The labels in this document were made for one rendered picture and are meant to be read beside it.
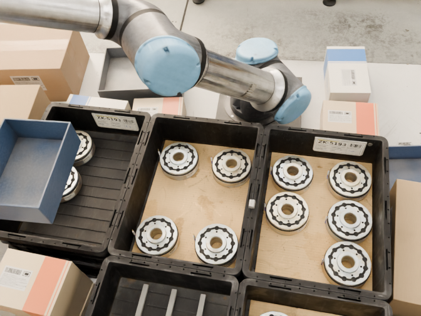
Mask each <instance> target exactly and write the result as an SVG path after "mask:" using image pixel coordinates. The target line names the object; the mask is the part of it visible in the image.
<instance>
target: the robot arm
mask: <svg viewBox="0 0 421 316"><path fill-rule="evenodd" d="M0 23H7V24H18V25H24V26H34V27H40V28H51V29H62V30H68V31H79V32H85V33H94V34H95V35H96V37H97V38H98V39H101V40H110V41H113V42H115V43H116V44H118V45H119V46H121V47H122V49H123V50H124V52H125V54H126V55H127V57H128V59H129V60H130V61H131V63H132V65H133V66H134V68H135V70H136V72H137V75H138V77H139V78H140V79H141V81H142V82H143V83H144V84H145V85H146V86H147V87H148V88H149V89H150V90H151V91H153V92H154V93H156V94H158V95H162V96H166V97H171V96H176V95H177V93H179V92H180V93H184V92H186V91H187V90H190V89H192V88H194V87H197V88H201V89H204V90H208V91H211V92H215V93H220V94H222V95H226V96H229V97H231V98H230V106H231V109H232V111H233V112H234V113H235V114H236V115H237V116H238V117H240V118H242V119H244V120H248V121H261V120H265V119H268V118H269V117H271V116H273V118H274V120H275V121H277V123H279V124H282V125H284V124H288V123H290V122H292V121H294V120H296V119H297V118H298V117H299V116H300V115H301V114H302V113H303V112H304V111H305V110H306V109H307V108H308V105H309V104H310V101H311V92H310V91H309V90H308V89H307V86H306V85H303V84H302V83H301V81H300V80H299V79H298V78H297V77H296V76H295V75H294V74H293V73H292V72H291V71H290V69H289V68H288V67H287V66H286V65H285V64H284V63H283V62H282V61H281V60H280V59H279V58H278V52H279V51H278V46H277V44H276V43H275V42H274V41H272V40H270V39H267V38H251V39H247V40H245V41H243V42H242V43H241V44H240V45H239V46H238V47H237V50H236V57H235V59H232V58H230V57H227V56H224V55H221V54H218V53H216V52H213V51H211V50H208V49H206V47H205V44H204V43H203V41H202V40H201V39H199V38H197V37H195V36H192V35H190V34H187V33H185V32H182V31H180V30H178V29H177V28H176V27H175V26H174V25H173V24H172V22H171V21H170V19H169V18H168V17H167V16H166V14H165V13H164V12H163V11H162V10H161V9H160V8H158V7H156V6H155V5H154V4H152V3H150V2H147V1H144V0H0Z"/></svg>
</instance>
